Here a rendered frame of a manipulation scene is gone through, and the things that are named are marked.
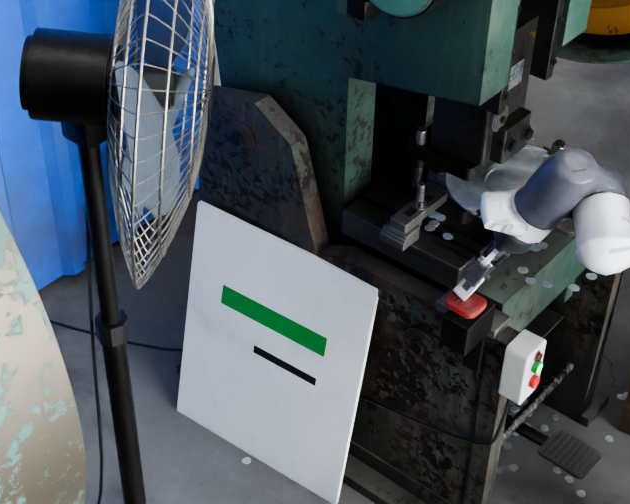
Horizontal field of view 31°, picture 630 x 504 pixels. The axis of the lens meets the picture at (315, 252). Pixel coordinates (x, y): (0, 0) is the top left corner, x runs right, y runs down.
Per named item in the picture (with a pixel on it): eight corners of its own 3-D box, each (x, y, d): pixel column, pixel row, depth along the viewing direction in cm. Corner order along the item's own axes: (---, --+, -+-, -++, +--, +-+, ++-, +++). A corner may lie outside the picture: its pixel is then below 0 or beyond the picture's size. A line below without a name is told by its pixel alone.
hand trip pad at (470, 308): (485, 329, 217) (490, 299, 212) (468, 345, 213) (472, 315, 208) (455, 313, 220) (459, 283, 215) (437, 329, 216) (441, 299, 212)
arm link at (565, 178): (612, 245, 191) (603, 197, 196) (657, 201, 180) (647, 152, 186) (516, 224, 186) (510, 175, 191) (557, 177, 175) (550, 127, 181)
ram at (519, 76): (539, 143, 235) (560, 14, 216) (499, 175, 226) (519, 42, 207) (469, 114, 243) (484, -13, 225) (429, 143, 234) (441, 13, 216)
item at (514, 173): (417, 188, 233) (418, 185, 232) (495, 131, 250) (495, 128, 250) (539, 246, 218) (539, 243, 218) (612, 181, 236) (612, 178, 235)
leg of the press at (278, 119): (495, 532, 261) (553, 222, 205) (467, 564, 254) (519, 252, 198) (207, 351, 306) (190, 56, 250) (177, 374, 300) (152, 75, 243)
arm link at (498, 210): (570, 213, 191) (553, 231, 195) (516, 162, 193) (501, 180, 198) (531, 248, 184) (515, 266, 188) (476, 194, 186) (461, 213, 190)
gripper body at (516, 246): (524, 251, 190) (498, 280, 198) (550, 228, 195) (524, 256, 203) (492, 220, 192) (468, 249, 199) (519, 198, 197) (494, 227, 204)
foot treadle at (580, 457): (598, 467, 267) (603, 453, 263) (577, 492, 261) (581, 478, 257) (398, 344, 293) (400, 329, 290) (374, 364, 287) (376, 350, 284)
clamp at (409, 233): (450, 213, 239) (454, 173, 232) (402, 251, 229) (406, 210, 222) (426, 202, 242) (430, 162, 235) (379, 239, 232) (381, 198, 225)
